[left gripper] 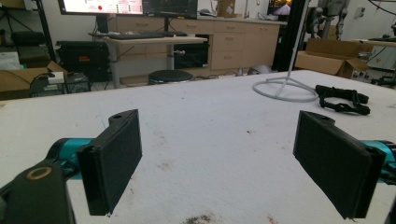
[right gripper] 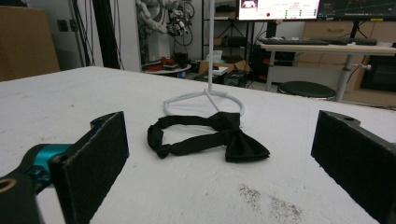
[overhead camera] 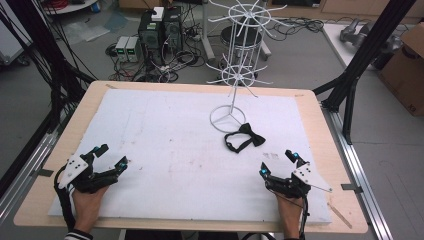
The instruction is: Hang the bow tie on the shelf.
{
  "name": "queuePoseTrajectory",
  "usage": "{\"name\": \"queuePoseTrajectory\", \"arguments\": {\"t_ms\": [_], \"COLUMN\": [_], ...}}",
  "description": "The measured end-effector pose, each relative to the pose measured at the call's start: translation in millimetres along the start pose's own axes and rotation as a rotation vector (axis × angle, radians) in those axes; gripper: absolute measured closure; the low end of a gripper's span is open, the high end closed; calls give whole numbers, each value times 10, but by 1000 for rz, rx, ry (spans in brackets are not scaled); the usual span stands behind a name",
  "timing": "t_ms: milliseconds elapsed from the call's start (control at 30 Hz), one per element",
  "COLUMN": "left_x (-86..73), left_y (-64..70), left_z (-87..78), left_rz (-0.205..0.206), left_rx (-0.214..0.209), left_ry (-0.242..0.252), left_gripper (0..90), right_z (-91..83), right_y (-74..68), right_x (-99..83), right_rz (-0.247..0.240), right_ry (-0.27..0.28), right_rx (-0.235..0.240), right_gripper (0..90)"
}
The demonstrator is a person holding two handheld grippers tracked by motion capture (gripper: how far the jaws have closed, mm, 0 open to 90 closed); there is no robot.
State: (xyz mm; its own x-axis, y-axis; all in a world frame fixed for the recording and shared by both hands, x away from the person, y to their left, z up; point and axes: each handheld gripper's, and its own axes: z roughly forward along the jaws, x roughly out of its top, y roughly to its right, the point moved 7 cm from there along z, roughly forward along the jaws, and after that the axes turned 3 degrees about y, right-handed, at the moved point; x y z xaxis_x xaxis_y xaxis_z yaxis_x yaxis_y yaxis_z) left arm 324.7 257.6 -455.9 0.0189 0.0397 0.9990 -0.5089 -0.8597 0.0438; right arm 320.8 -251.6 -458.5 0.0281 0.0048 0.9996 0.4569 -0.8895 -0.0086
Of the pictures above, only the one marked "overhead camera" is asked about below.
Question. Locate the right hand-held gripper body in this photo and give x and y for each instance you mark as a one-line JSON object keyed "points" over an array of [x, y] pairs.
{"points": [[293, 181]]}

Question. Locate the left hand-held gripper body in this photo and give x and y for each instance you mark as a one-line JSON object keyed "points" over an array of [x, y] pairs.
{"points": [[87, 178]]}

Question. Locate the black bow tie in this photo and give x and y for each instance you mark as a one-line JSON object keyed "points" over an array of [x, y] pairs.
{"points": [[246, 137]]}

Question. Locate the person's left hand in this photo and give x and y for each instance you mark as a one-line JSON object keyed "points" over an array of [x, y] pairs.
{"points": [[87, 206]]}

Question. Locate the person's right hand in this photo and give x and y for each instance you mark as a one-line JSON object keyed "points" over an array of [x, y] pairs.
{"points": [[289, 215]]}

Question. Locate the wooden table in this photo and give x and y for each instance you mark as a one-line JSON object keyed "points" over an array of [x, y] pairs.
{"points": [[336, 140]]}

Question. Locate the striped sleeve cuff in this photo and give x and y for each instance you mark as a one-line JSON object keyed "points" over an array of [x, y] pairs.
{"points": [[78, 235]]}

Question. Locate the white foam mat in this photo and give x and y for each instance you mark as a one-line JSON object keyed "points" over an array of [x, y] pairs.
{"points": [[186, 156]]}

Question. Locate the grey power supply unit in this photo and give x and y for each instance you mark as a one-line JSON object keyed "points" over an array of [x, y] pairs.
{"points": [[134, 49], [121, 49]]}

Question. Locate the white platform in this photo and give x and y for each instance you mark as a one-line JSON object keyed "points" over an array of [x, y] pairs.
{"points": [[343, 43]]}

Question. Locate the black computer tower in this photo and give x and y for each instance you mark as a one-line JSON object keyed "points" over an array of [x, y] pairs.
{"points": [[161, 33]]}

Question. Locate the cardboard box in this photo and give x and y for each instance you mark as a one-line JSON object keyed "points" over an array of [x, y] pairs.
{"points": [[404, 70]]}

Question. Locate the aluminium rail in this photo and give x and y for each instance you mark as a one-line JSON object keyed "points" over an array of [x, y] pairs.
{"points": [[360, 173], [23, 173]]}

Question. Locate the black metal frame stand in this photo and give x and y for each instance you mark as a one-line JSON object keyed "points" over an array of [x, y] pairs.
{"points": [[50, 60], [363, 63]]}

